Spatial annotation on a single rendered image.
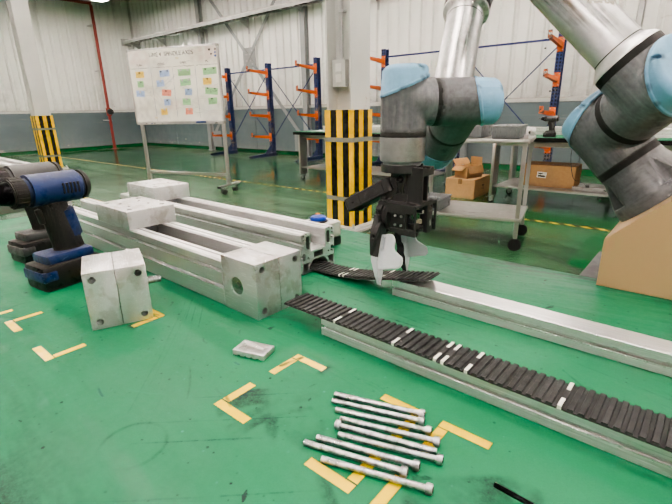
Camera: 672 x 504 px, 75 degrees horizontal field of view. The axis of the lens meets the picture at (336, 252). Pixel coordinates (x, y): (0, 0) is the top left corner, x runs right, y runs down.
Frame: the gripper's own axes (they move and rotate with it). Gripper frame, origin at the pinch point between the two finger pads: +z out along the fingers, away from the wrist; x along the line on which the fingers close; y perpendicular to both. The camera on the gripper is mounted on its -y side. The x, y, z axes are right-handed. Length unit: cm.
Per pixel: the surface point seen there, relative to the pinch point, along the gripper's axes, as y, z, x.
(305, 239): -18.0, -3.9, -3.7
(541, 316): 27.2, 0.4, -0.9
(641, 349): 39.6, 0.7, -1.9
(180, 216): -63, -3, -5
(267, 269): -8.9, -4.7, -21.5
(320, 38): -691, -180, 737
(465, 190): -195, 72, 458
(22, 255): -72, 1, -40
